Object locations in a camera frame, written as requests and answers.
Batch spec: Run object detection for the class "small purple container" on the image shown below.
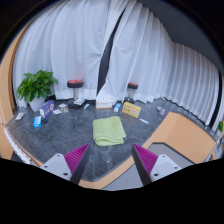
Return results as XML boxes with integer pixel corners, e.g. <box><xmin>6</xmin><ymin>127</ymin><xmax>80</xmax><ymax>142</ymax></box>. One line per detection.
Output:
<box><xmin>156</xmin><ymin>105</ymin><xmax>167</xmax><ymax>117</ymax></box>

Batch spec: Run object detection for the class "white curtain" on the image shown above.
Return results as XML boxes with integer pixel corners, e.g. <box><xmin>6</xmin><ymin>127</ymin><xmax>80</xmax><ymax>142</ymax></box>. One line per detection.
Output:
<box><xmin>12</xmin><ymin>0</ymin><xmax>124</xmax><ymax>108</ymax></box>
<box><xmin>96</xmin><ymin>0</ymin><xmax>224</xmax><ymax>134</ymax></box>

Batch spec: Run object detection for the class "light green towel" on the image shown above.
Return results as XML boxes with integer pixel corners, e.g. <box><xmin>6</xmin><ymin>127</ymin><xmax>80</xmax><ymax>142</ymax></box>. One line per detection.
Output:
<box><xmin>92</xmin><ymin>115</ymin><xmax>127</xmax><ymax>147</ymax></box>

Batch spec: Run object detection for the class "white orange cardboard box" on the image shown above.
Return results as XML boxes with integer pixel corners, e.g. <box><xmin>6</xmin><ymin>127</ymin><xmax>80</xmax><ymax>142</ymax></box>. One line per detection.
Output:
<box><xmin>95</xmin><ymin>98</ymin><xmax>115</xmax><ymax>111</ymax></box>

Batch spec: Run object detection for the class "small picture packet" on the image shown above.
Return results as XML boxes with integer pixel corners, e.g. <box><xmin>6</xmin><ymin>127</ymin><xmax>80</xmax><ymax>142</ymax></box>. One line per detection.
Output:
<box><xmin>58</xmin><ymin>103</ymin><xmax>69</xmax><ymax>114</ymax></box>

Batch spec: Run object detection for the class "small blue white box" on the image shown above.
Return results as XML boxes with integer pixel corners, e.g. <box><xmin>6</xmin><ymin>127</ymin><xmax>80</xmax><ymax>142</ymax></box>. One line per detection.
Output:
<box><xmin>113</xmin><ymin>102</ymin><xmax>123</xmax><ymax>113</ymax></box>

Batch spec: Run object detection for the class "red black bar stool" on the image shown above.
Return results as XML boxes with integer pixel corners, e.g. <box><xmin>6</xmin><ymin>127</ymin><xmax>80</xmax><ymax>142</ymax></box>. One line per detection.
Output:
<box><xmin>66</xmin><ymin>79</ymin><xmax>85</xmax><ymax>110</ymax></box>
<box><xmin>123</xmin><ymin>81</ymin><xmax>139</xmax><ymax>104</ymax></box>

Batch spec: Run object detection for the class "purple cardboard box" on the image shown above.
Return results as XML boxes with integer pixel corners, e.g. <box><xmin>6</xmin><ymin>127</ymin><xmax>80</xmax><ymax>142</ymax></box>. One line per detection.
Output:
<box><xmin>38</xmin><ymin>99</ymin><xmax>56</xmax><ymax>120</ymax></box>

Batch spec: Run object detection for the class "yellow cardboard box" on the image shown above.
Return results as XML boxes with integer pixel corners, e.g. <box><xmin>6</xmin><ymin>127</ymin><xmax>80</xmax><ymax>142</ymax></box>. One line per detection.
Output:
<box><xmin>121</xmin><ymin>101</ymin><xmax>142</xmax><ymax>119</ymax></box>

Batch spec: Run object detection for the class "white booklet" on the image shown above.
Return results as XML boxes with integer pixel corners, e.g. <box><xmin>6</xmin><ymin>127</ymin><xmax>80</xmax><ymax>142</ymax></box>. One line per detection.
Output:
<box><xmin>73</xmin><ymin>97</ymin><xmax>86</xmax><ymax>106</ymax></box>

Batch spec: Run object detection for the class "green potted plant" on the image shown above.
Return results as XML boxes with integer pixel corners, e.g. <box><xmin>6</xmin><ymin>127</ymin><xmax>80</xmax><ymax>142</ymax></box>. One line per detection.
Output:
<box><xmin>16</xmin><ymin>69</ymin><xmax>59</xmax><ymax>113</ymax></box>

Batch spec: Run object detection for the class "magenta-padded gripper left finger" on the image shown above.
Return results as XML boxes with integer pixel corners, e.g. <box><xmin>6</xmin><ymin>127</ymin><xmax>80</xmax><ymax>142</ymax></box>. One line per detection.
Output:
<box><xmin>39</xmin><ymin>143</ymin><xmax>92</xmax><ymax>186</ymax></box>

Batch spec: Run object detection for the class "white flat packet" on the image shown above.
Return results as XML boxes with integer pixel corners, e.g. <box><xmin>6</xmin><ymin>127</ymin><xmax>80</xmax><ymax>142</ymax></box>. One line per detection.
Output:
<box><xmin>14</xmin><ymin>111</ymin><xmax>26</xmax><ymax>122</ymax></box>

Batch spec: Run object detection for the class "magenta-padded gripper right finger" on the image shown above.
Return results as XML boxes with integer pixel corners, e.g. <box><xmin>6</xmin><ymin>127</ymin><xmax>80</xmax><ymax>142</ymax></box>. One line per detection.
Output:
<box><xmin>131</xmin><ymin>143</ymin><xmax>184</xmax><ymax>186</ymax></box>

